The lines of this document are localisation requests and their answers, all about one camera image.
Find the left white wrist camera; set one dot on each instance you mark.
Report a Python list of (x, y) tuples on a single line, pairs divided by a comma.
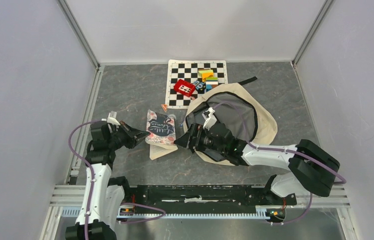
[(112, 118)]

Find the green orange toy block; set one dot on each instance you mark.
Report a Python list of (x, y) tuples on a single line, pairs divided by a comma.
[(204, 74)]

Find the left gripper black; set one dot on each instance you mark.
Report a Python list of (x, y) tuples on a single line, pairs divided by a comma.
[(133, 135)]

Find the stacked colourful toy blocks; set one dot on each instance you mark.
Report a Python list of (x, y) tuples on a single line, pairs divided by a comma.
[(211, 82)]

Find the small orange triangle piece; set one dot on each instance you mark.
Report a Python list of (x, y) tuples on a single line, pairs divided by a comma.
[(164, 107)]

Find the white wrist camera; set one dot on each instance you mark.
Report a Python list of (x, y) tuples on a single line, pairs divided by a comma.
[(112, 118), (209, 118)]

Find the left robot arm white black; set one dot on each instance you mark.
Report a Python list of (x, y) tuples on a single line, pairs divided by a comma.
[(103, 193)]

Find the floral pattern book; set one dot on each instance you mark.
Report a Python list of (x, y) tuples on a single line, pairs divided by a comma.
[(162, 134)]

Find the blue black toy robot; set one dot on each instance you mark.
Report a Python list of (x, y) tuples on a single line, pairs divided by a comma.
[(200, 86)]

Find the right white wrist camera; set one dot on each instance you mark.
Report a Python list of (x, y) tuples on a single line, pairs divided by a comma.
[(209, 118)]

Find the black white chessboard mat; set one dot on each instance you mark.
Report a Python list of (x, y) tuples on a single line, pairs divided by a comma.
[(188, 71)]

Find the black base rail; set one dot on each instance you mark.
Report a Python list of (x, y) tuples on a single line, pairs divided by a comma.
[(203, 202)]

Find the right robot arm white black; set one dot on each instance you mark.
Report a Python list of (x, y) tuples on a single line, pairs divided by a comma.
[(310, 168)]

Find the black hardcover book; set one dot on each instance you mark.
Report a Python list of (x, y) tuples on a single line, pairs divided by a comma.
[(200, 117)]

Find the aluminium frame post left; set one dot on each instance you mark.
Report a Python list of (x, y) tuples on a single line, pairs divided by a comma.
[(78, 32)]

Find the red toy brick frame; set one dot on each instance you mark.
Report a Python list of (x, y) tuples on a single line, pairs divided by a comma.
[(184, 88)]

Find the aluminium frame post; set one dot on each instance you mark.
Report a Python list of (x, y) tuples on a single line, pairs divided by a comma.
[(327, 4), (78, 32)]

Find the aluminium frame post right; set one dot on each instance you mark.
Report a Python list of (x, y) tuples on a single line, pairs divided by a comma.
[(327, 4)]

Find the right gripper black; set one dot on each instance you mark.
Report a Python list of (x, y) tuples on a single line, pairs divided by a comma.
[(197, 131)]

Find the cream canvas backpack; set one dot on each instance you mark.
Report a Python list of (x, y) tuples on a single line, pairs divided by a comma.
[(240, 112)]

